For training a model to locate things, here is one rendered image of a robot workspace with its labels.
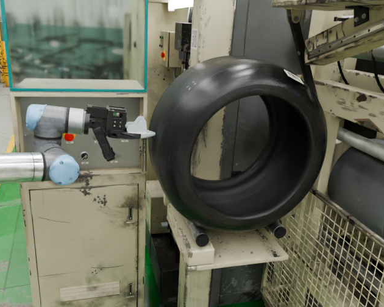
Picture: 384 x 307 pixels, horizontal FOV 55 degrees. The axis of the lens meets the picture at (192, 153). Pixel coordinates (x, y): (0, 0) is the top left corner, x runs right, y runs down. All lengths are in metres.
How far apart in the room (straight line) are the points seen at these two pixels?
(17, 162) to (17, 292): 1.66
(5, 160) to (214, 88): 0.57
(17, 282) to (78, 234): 0.87
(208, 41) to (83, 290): 1.35
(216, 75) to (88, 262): 1.21
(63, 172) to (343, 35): 0.95
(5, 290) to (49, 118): 1.66
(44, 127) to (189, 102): 0.41
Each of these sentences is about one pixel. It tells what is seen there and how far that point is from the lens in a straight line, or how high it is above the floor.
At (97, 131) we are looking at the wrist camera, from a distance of 1.11.
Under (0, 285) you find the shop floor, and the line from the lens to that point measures 2.64.
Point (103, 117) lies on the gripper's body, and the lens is 1.10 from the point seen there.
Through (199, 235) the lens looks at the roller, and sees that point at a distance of 1.21.
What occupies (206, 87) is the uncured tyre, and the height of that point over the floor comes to 1.39.
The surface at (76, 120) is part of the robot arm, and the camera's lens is 1.08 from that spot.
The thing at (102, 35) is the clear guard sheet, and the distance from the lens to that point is 1.60.
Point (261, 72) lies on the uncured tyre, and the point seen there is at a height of 1.44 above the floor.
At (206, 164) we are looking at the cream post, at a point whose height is 1.02.
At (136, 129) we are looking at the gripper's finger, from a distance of 1.11.
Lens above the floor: 1.56
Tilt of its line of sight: 19 degrees down
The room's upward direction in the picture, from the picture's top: 3 degrees clockwise
